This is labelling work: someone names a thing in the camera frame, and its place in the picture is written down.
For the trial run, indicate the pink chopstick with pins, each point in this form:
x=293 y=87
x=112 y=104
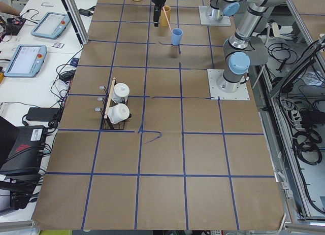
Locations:
x=167 y=19

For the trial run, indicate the light blue plastic cup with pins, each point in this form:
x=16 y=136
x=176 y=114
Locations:
x=176 y=37

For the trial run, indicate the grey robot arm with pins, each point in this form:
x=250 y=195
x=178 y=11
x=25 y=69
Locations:
x=238 y=63
x=228 y=7

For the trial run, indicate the person's forearm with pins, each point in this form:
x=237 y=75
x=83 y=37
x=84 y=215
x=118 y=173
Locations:
x=5 y=8

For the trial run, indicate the black power adapter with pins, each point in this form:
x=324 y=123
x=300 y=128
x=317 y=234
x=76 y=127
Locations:
x=85 y=12

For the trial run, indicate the right white mug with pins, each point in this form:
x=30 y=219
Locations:
x=120 y=93

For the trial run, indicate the white mug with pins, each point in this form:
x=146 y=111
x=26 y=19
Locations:
x=118 y=113
x=120 y=93

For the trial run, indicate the left white mug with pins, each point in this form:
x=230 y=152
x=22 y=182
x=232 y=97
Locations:
x=118 y=113

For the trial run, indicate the small white label box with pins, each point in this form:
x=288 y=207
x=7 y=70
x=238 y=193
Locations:
x=57 y=45

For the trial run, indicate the upper teach pendant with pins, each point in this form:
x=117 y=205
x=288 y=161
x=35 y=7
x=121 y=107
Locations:
x=51 y=25

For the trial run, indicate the teach pendant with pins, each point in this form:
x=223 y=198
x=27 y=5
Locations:
x=26 y=61
x=51 y=25

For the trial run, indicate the wooden rack dowel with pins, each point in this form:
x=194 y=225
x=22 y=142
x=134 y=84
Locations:
x=109 y=97

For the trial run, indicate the grey office chair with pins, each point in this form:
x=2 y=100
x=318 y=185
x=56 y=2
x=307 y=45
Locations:
x=257 y=50

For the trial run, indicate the lower teach pendant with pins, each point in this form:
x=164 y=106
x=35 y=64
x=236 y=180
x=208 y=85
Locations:
x=26 y=61

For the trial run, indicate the black laptop power brick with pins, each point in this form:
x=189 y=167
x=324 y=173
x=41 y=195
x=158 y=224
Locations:
x=41 y=114

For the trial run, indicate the black mini computer box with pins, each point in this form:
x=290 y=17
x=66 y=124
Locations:
x=20 y=149

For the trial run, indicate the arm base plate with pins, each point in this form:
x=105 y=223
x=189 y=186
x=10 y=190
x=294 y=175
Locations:
x=224 y=90
x=213 y=17

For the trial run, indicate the aluminium frame post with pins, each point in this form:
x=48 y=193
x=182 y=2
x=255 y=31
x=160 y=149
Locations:
x=75 y=18

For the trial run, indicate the black wire mug rack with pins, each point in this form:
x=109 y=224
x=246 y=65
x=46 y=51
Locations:
x=106 y=124

